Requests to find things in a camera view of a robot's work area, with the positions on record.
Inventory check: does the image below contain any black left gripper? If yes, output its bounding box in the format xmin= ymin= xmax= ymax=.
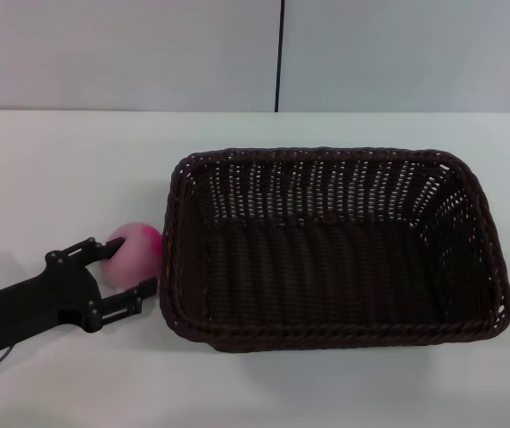
xmin=0 ymin=237 xmax=160 ymax=352

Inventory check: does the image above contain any pink ball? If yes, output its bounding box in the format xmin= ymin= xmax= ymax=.
xmin=101 ymin=221 xmax=164 ymax=291

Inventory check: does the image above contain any dark brown woven basket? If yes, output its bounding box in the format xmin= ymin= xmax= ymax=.
xmin=159 ymin=145 xmax=510 ymax=356

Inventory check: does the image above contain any thin black wall strip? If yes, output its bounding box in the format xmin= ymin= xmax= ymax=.
xmin=275 ymin=0 xmax=287 ymax=113

